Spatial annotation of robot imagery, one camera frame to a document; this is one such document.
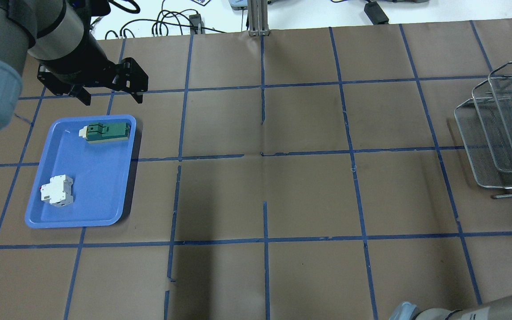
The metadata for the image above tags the black power adapter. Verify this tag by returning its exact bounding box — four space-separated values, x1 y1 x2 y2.
364 0 389 25

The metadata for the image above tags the white electrical component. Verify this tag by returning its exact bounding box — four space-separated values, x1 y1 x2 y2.
40 175 74 207

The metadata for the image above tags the green terminal block component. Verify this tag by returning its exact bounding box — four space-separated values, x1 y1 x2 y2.
79 122 131 144

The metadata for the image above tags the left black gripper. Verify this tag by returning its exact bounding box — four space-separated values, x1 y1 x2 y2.
36 31 149 106

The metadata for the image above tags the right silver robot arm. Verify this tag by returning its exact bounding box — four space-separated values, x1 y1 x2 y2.
390 295 512 320

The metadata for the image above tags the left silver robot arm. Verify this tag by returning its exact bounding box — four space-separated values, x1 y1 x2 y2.
0 0 148 130

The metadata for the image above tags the aluminium frame post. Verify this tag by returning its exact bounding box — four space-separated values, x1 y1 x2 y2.
247 0 270 38

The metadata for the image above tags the blue plastic tray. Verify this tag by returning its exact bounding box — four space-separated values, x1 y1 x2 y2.
24 115 137 228

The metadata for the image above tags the silver wire mesh shelf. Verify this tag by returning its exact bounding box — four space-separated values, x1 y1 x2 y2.
454 61 512 199

